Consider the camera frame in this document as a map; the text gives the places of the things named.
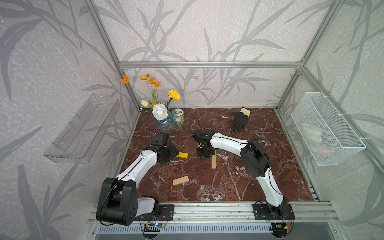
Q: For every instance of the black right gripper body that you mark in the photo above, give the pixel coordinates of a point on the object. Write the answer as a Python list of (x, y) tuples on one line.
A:
[(202, 153)]

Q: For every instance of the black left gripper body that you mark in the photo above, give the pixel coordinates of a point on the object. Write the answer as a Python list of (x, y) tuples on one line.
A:
[(168, 153)]

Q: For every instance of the natural wooden block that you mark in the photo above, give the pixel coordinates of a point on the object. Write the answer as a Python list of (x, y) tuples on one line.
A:
[(214, 162), (181, 180)]

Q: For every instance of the natural wooden block front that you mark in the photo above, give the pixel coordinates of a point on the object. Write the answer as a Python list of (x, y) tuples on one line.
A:
[(181, 180)]

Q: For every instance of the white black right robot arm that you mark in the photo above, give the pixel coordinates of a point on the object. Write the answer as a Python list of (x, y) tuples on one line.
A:
[(255, 160)]

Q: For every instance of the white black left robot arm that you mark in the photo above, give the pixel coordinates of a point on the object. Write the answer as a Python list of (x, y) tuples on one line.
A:
[(119, 202)]

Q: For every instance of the blue glass vase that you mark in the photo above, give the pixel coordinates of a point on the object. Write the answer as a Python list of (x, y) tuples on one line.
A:
[(167, 125)]

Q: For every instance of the artificial flower bouquet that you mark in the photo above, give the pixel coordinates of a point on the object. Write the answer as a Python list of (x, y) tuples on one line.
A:
[(160, 110)]

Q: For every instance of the small printed tin can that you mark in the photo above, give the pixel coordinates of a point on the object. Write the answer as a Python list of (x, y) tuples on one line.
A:
[(179, 116)]

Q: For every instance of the black glove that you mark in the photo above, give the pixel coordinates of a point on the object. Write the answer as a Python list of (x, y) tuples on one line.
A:
[(240, 122)]

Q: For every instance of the left circuit board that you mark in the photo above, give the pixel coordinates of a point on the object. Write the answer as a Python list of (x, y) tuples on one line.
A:
[(156, 225)]

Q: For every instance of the circuit board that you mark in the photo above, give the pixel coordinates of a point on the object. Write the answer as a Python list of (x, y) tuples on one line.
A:
[(156, 225), (280, 227)]

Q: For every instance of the right circuit board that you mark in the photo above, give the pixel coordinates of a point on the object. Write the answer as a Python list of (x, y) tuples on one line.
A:
[(280, 227)]

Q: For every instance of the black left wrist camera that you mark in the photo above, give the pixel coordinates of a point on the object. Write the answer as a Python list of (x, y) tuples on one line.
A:
[(161, 139)]

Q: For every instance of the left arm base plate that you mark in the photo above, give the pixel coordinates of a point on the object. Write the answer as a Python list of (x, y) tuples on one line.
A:
[(163, 213)]

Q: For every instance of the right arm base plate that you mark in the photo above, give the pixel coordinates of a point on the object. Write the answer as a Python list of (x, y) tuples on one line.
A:
[(265, 212)]

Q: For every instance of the clear plastic wall shelf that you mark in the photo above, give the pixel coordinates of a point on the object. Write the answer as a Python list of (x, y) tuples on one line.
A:
[(80, 139)]

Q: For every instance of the white wire mesh basket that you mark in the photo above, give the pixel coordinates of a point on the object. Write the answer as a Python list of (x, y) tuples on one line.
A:
[(329, 137)]

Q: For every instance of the aluminium front rail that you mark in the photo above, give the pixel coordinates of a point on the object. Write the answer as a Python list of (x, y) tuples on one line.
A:
[(242, 212)]

